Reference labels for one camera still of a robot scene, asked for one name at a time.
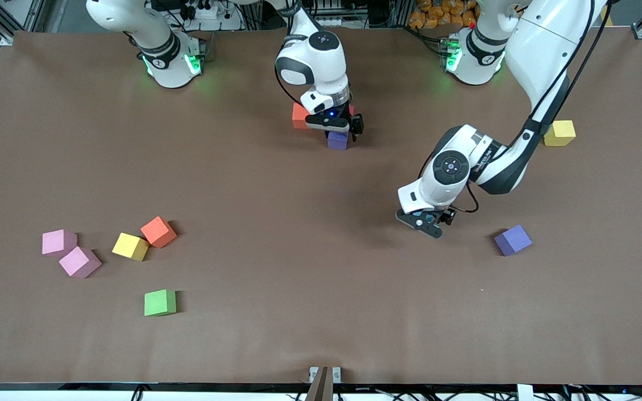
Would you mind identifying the orange foam cube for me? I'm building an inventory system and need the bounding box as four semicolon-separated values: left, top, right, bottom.
291;102;313;130
140;216;178;249

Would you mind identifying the orange yellow bag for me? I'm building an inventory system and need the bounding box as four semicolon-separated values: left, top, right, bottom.
408;0;475;30

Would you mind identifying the yellow foam cube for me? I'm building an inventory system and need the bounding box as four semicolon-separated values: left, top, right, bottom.
543;120;577;147
111;232;150;262

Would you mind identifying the white power strip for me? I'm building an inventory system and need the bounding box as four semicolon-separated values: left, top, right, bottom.
184;0;227;21

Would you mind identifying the brown pointed bar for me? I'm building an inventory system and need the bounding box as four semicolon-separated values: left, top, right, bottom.
305;366;335;401

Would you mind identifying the green foam cube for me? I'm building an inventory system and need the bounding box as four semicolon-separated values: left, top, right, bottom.
144;288;177;317

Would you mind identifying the pink foam cube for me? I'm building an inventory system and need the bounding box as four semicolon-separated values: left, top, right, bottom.
41;229;79;257
58;246;103;279

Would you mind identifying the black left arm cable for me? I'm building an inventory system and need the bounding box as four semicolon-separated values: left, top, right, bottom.
454;0;614;214

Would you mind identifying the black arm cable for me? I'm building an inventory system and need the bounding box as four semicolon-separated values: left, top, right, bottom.
274;0;322;106
454;0;614;214

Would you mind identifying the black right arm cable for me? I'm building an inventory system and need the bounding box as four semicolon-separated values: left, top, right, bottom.
274;0;322;106

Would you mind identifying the white table edge bracket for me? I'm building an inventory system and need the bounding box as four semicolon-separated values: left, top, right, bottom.
309;366;342;385

